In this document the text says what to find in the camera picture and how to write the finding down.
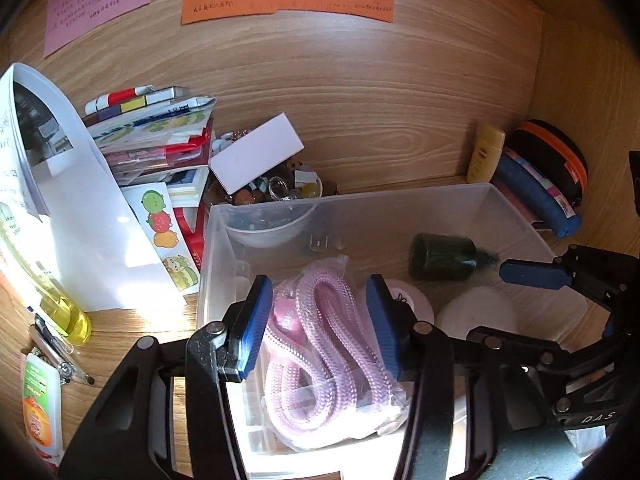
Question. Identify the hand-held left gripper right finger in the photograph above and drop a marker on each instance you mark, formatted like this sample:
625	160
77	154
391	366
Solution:
382	330

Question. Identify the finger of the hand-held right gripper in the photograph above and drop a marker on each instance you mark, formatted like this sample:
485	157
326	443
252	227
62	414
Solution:
520	347
530	272

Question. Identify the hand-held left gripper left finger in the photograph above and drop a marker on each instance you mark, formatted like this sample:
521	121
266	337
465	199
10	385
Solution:
252	325

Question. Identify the dark green bottle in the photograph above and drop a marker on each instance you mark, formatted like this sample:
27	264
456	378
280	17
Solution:
440	255

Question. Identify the clear plastic bin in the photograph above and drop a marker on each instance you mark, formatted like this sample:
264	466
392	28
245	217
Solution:
360	220

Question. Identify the round white and pink container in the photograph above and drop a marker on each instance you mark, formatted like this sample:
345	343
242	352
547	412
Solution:
412	300

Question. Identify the white round lid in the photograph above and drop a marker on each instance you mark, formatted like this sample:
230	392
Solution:
475	310

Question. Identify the pink book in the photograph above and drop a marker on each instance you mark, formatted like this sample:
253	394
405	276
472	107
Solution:
515	205

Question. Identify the blue folding umbrella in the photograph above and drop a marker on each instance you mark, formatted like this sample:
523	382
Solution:
525	185

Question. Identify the white bowl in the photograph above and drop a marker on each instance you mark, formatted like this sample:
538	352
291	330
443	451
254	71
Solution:
265	237

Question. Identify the red box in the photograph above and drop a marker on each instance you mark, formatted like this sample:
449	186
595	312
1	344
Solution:
192	240

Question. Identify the black pouch with orange zipper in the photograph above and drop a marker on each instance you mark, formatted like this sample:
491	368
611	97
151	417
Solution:
550	150

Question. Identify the small yellow bottle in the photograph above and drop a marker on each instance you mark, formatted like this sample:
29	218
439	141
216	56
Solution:
485	155

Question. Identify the pile of beads and trinkets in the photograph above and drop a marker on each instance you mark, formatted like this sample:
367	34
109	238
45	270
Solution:
255	195

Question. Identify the cartoon sticker sheet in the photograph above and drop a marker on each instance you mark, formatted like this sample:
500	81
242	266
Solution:
160	225

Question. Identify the blue and white booklet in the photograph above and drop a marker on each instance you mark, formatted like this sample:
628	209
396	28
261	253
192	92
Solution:
185	180

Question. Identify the white cardboard box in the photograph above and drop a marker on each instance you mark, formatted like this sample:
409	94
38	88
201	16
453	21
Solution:
255	155

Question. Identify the yellow liquid bottle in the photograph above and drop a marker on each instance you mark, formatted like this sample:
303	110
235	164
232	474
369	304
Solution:
65	315

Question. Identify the white printed paper sheets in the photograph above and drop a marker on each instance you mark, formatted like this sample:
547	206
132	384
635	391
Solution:
100	210

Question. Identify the red and white packet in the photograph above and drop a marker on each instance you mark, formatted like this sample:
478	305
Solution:
165	152

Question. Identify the black pen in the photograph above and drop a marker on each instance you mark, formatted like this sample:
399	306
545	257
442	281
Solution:
55	355

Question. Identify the white packet with green print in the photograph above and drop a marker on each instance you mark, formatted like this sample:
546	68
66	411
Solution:
150	127

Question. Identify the green and orange packet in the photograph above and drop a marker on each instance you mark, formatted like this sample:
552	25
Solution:
40	410

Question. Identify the blue box with yellow patch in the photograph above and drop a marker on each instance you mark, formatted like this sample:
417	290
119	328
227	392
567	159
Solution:
120	110

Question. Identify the red and white tube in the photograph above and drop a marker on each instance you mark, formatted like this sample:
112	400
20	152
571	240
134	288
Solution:
125	97

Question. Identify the pink paper note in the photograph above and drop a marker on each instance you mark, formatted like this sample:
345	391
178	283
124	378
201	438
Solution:
95	0

